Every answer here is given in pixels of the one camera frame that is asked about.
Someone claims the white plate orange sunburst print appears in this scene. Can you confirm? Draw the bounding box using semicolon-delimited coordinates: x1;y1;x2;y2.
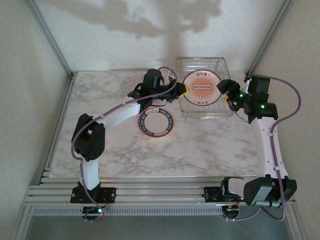
182;69;223;107

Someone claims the blue speckled white plate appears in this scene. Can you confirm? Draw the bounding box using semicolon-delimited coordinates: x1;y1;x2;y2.
119;72;146;97

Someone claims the white plate dark lettered rim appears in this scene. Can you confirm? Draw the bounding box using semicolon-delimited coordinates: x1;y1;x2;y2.
138;106;175;138

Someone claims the controller board with green light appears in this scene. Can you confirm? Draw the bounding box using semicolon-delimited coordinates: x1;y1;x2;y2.
221;204;241;221
83;206;106;223

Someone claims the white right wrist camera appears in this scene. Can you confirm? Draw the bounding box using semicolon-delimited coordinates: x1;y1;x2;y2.
239;80;251;94

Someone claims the metal wire dish rack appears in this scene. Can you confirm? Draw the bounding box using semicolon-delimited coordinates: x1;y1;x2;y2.
175;56;236;120

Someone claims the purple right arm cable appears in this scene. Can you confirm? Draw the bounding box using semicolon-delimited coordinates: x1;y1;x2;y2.
226;76;303;223

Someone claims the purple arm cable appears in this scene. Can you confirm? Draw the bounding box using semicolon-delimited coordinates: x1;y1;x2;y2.
71;66;180;223
226;76;303;223

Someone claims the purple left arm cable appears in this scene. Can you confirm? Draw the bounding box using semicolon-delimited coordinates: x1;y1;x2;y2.
71;66;180;223

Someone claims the aluminium frame post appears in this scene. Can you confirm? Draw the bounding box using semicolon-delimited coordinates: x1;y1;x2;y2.
23;0;75;78
246;0;296;76

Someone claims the aluminium base frame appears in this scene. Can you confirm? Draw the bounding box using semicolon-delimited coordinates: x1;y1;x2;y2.
22;72;301;222

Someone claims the grey slotted cable duct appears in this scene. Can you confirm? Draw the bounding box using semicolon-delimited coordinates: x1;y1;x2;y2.
32;206;224;216

